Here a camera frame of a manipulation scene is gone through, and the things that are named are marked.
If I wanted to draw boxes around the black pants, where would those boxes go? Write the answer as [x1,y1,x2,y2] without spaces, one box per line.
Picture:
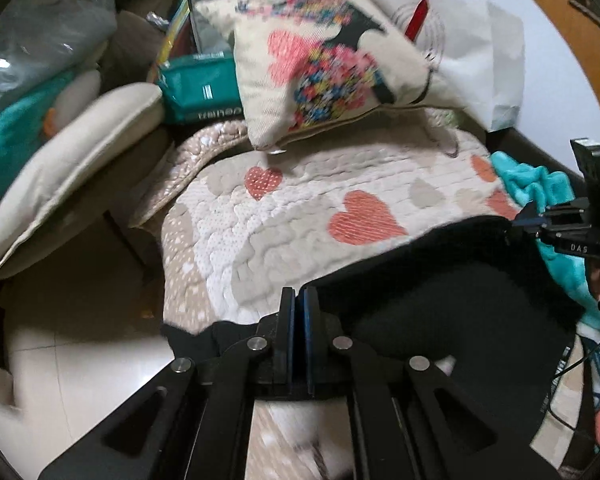
[160,214,586,443]

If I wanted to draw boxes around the teal fleece blanket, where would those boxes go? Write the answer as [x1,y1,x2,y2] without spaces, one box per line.
[490,151,600,330]

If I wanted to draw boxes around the heart patterned quilted blanket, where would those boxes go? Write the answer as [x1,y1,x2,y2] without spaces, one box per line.
[131,112,518,334]

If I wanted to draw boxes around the white cushion with red accent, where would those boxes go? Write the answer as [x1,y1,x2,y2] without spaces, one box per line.
[372,0,524,131]

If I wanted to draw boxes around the teal tissue pack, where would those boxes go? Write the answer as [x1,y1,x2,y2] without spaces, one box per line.
[156,52,242,124]

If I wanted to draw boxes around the beige seat cushion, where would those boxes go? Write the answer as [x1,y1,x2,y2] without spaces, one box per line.
[0,82,164,269]

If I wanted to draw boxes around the floral heart print cushion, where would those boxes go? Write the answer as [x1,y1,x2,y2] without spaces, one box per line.
[195,0,432,151]

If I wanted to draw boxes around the teal plush toy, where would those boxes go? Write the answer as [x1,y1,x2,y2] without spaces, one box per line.
[0,70,102,201]

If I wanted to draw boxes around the clear plastic bag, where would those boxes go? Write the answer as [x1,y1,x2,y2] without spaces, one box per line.
[0,0,117,114]

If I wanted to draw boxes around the black cable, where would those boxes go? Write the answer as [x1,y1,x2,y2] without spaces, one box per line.
[542,309,600,434]

